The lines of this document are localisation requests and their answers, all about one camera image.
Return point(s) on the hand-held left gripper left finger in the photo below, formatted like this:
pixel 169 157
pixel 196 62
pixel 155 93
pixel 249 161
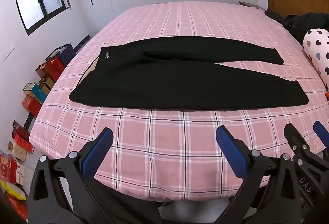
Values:
pixel 99 153

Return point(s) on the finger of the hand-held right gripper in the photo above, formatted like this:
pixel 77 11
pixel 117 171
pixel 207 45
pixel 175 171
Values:
pixel 321 130
pixel 291 134

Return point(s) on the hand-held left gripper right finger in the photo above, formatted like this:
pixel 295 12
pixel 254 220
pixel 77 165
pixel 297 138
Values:
pixel 231 154

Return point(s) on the black pants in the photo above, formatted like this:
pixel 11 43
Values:
pixel 154 85

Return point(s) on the small red object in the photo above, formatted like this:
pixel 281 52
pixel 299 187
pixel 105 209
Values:
pixel 327 95

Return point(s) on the bed with pink plaid sheet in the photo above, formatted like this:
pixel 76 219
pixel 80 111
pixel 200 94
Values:
pixel 167 136

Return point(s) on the heart print pillow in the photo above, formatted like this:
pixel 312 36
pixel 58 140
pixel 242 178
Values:
pixel 317 51

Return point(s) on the long red box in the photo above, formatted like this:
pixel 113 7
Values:
pixel 21 136

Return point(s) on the tan cardboard box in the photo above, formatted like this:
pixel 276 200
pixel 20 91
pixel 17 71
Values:
pixel 17 152

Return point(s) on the brown paper bag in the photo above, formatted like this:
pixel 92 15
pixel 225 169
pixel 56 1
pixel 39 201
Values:
pixel 46 85

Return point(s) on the teal box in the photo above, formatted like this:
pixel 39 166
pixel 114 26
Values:
pixel 36 92

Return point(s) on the red patterned package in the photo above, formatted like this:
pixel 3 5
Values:
pixel 7 170

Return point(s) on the yellow bag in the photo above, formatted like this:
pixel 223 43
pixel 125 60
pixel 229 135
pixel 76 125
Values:
pixel 12 191

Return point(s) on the red paper bag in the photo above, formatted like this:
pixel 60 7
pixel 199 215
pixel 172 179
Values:
pixel 56 66
pixel 43 71

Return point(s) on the red flat package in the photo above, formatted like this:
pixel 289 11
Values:
pixel 16 207

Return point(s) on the navy paper bag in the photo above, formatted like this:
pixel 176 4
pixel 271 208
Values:
pixel 63 51

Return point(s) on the dark clothing pile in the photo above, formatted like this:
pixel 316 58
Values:
pixel 303 22

